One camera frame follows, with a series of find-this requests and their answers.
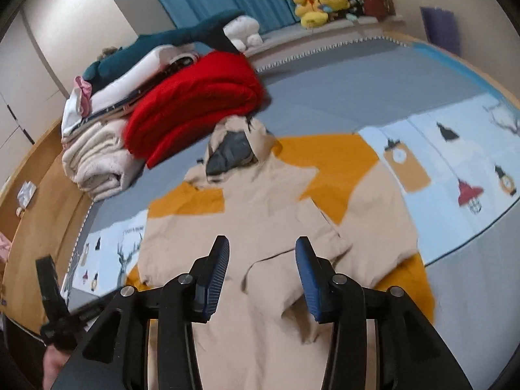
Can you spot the white wardrobe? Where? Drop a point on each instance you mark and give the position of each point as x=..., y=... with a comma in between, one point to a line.
x=61, y=28

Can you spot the dark teal hanging cloth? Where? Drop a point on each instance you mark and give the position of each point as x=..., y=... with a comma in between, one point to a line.
x=162, y=40

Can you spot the wooden bed frame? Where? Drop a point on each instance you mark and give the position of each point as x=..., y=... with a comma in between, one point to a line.
x=44, y=219

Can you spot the pink cloth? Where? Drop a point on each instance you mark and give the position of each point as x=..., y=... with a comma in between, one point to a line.
x=84, y=93

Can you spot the yellow plush toy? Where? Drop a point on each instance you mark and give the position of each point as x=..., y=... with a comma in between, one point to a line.
x=310, y=10
x=335, y=0

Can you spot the white hanging garment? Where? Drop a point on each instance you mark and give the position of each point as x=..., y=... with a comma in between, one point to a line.
x=122, y=85

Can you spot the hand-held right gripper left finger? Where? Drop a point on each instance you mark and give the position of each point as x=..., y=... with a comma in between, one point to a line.
x=213, y=276

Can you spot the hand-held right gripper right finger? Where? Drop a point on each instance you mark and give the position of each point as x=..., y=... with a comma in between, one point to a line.
x=310, y=282

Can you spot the white plush toy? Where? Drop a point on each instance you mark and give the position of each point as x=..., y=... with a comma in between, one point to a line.
x=243, y=30

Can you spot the person's left hand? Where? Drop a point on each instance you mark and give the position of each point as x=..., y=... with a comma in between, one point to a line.
x=55, y=369

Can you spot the purple cup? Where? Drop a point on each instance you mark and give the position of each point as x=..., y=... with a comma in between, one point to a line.
x=440, y=28

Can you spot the cream folded blanket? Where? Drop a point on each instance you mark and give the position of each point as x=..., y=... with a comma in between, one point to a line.
x=101, y=158

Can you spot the red folded blanket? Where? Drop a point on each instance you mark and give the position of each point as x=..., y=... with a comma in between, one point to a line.
x=195, y=105

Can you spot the beige and orange hoodie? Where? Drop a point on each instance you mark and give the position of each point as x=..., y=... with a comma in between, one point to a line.
x=264, y=195

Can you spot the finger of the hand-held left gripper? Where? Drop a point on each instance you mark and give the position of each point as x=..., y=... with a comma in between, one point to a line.
x=50, y=288

